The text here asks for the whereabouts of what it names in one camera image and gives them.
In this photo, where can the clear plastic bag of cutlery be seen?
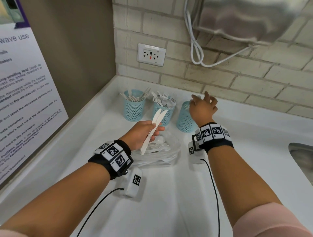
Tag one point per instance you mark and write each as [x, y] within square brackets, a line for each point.
[166, 151]

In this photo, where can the person's right hand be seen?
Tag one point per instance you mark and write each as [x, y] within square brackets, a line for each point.
[203, 110]

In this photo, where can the person's pink left sleeve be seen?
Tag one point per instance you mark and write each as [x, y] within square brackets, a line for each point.
[12, 234]

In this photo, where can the black right wrist band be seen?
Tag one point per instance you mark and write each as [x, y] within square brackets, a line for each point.
[220, 145]

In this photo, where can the person's left hand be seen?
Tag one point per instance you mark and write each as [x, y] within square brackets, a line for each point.
[137, 133]

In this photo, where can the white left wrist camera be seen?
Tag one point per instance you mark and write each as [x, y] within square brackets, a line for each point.
[132, 190]

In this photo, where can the person's pink right sleeve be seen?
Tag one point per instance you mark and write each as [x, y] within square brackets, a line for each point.
[271, 222]

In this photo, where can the dark sink basin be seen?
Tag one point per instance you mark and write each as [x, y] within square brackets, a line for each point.
[304, 158]

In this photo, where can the white wall power outlet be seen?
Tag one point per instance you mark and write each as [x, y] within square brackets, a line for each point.
[151, 55]

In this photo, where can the black wrist band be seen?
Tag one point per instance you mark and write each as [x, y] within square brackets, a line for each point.
[220, 145]
[97, 161]

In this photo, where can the black left wrist band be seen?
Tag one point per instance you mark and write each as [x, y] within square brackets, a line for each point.
[97, 161]

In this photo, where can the teal mesh cup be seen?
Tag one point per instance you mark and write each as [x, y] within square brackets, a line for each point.
[184, 119]
[168, 117]
[133, 110]

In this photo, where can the person's pink sleeve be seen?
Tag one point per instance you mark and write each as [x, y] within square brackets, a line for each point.
[12, 234]
[271, 222]

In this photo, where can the person's left forearm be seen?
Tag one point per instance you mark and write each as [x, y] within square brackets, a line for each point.
[56, 200]

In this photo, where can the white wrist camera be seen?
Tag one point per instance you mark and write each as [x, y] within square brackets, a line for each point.
[196, 158]
[132, 190]

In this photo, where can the bunch of white plastic knives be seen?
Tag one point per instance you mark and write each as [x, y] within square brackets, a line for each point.
[134, 97]

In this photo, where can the white printed notice poster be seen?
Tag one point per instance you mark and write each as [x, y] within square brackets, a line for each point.
[19, 97]

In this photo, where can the person's right forearm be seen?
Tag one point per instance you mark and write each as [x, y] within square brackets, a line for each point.
[239, 185]

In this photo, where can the grey wall-mounted appliance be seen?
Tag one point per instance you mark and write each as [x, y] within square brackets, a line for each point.
[244, 19]

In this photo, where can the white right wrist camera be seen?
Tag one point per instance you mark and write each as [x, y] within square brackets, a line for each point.
[196, 158]

